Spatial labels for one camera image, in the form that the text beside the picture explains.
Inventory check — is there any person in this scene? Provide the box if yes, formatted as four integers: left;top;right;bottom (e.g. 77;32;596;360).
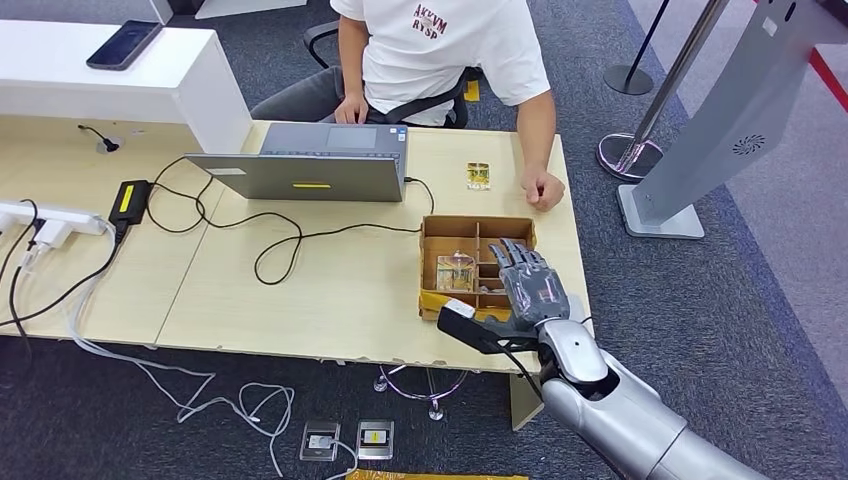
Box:
250;0;566;214

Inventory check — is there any white plug charger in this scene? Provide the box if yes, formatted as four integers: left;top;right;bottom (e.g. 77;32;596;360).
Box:
31;219;69;252

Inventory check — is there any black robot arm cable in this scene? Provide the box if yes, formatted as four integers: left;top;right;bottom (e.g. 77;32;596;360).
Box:
500;315;594;402

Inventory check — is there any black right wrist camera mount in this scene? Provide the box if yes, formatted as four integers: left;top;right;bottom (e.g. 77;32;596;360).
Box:
436;298;541;356

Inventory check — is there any floor socket with plug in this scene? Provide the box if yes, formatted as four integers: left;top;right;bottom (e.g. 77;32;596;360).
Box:
298;421;341;463

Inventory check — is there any red barrier belt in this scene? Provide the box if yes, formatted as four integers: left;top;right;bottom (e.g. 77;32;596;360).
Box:
808;47;848;114

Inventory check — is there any black laptop charging cable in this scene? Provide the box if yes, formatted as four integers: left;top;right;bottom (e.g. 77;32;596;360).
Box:
144;156;437;287

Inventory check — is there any white cable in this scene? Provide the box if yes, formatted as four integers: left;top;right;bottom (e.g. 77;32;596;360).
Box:
61;221;359;480

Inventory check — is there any black adapter mains cable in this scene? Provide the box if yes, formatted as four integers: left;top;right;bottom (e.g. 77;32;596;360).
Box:
0;224;126;329

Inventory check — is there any white counter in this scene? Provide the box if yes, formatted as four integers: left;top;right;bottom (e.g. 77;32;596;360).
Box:
0;19;254;156

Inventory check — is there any person's right hand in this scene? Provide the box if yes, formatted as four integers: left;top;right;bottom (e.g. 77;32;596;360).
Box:
333;92;370;126

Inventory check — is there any white background furniture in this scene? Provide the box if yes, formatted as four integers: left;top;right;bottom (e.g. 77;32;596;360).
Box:
146;0;307;24

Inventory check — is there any thin black cable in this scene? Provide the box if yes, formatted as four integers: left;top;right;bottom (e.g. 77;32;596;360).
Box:
0;199;39;392

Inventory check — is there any black laptop power adapter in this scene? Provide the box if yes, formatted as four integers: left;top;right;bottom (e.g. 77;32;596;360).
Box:
107;180;152;228

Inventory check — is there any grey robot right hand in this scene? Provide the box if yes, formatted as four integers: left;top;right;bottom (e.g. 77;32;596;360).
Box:
483;237;571;336

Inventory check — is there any grey kiosk stand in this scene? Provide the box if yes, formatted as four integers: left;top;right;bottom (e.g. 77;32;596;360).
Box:
616;0;848;240

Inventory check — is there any chrome stanchion post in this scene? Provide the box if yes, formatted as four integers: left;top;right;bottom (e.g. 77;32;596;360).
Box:
595;0;727;183

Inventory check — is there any cardboard divider box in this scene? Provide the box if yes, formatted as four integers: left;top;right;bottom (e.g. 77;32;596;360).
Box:
417;214;538;324

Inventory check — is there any short black cable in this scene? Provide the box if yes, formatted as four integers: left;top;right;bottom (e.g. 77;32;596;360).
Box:
76;124;119;152

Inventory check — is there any white power strip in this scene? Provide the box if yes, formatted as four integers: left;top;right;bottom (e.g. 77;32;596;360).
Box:
0;201;107;238

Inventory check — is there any chrome chair base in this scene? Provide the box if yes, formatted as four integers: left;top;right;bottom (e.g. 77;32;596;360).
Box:
372;365;469;423

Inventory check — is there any floor socket yellow label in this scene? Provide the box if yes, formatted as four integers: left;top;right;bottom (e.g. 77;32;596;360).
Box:
355;420;395;462

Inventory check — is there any gold patterned ID card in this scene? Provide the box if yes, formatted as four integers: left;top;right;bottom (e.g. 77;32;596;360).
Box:
465;161;492;192

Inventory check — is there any black smartphone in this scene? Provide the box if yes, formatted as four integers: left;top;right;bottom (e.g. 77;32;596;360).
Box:
85;19;164;72

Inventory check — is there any grey laptop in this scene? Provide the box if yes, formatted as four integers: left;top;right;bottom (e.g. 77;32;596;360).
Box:
184;123;409;203

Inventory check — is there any person's left hand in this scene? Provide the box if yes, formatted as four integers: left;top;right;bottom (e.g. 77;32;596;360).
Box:
519;168;566;214

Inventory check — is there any black stanchion post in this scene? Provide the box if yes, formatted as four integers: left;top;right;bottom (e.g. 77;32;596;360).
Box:
602;0;670;97

